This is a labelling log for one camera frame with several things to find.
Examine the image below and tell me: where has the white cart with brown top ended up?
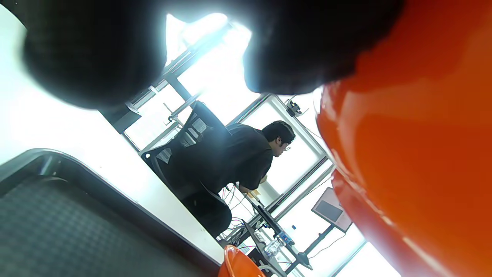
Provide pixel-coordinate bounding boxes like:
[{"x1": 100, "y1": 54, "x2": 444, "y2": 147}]
[{"x1": 241, "y1": 219, "x2": 304, "y2": 277}]

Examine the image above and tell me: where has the clear water bottle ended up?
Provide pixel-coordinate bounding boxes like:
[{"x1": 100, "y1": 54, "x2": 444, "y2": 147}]
[{"x1": 264, "y1": 230, "x2": 296, "y2": 258}]

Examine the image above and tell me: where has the black office chair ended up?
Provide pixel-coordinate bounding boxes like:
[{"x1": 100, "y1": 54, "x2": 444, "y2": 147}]
[{"x1": 140, "y1": 101, "x2": 233, "y2": 237}]

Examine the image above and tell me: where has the dark brown serving tray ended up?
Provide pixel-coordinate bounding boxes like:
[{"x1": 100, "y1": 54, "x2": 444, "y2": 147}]
[{"x1": 0, "y1": 148, "x2": 221, "y2": 277}]

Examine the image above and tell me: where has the orange plastic bowl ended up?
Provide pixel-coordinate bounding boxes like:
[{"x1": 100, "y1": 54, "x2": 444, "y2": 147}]
[
  {"x1": 313, "y1": 0, "x2": 492, "y2": 277},
  {"x1": 218, "y1": 245, "x2": 266, "y2": 277}
]

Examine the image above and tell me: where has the person's left hand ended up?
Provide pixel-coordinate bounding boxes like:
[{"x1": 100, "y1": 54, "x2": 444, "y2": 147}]
[{"x1": 0, "y1": 0, "x2": 404, "y2": 110}]

